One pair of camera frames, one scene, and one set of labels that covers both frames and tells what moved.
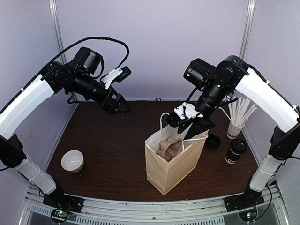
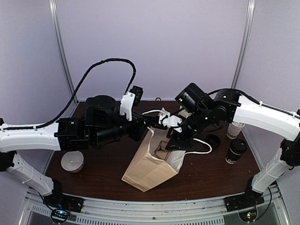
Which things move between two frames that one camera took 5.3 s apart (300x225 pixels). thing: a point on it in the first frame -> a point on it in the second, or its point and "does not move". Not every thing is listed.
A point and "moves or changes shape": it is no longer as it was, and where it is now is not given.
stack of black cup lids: [213, 140] does not move
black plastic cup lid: [238, 145] does not move
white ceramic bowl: [72, 161] does not move
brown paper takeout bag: [170, 157] moves or changes shape
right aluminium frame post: [247, 28] does not move
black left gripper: [110, 108] -> [140, 126]
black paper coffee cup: [237, 147] does not move
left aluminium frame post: [55, 16] does not move
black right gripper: [198, 127] -> [183, 142]
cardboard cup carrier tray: [169, 148] moves or changes shape
